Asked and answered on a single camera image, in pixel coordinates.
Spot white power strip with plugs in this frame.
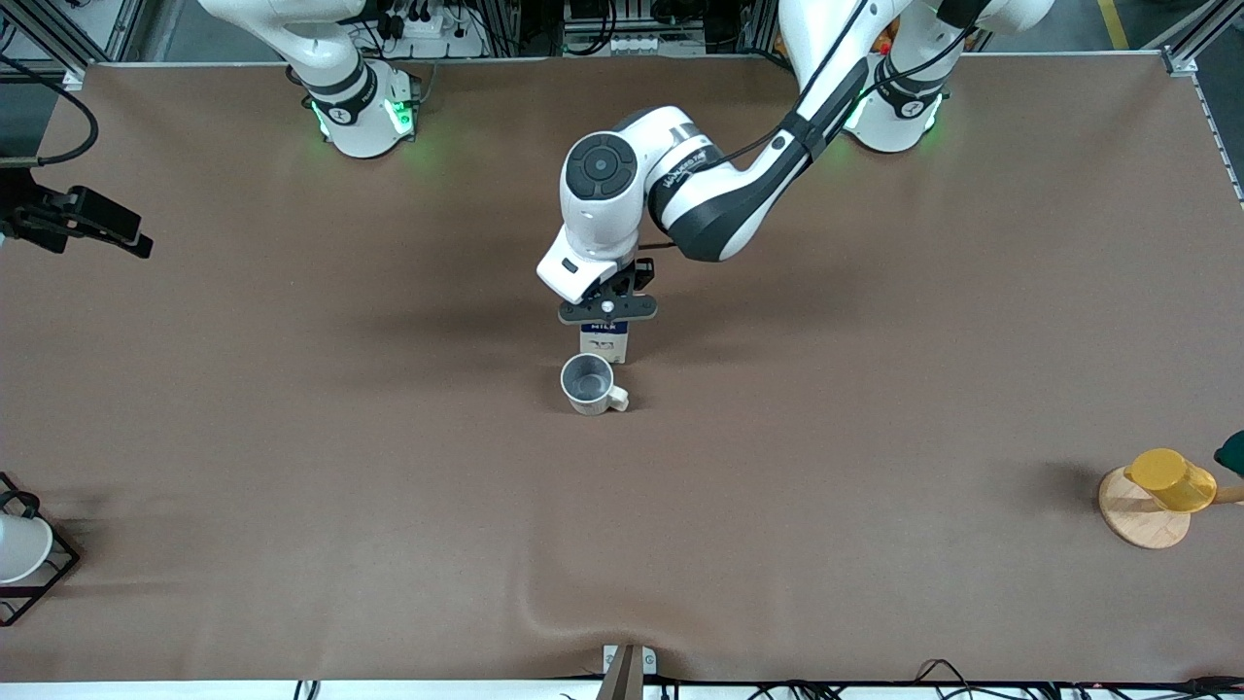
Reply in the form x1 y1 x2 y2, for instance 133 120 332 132
374 0 487 59

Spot blue white milk carton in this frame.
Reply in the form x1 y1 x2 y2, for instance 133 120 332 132
580 321 631 366

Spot small white socket strip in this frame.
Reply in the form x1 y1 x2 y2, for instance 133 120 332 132
607 34 708 56

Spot white cup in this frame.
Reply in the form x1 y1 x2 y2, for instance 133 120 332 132
0 513 54 584

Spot grey white mug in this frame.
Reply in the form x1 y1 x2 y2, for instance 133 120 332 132
561 353 631 417

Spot black wire rack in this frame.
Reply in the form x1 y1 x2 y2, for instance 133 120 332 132
0 472 82 628

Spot aluminium frame profile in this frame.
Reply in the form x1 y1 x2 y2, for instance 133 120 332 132
1147 0 1244 207

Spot yellow plastic cup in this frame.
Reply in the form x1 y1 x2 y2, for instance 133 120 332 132
1124 447 1219 513

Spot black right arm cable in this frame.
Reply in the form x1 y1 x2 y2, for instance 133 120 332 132
0 53 100 168

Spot metal table clamp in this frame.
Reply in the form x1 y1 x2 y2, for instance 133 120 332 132
595 644 658 700

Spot round wooden cup stand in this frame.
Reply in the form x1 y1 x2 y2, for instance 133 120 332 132
1099 465 1244 551

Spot black cable bundle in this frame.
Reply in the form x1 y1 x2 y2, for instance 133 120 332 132
748 659 983 700

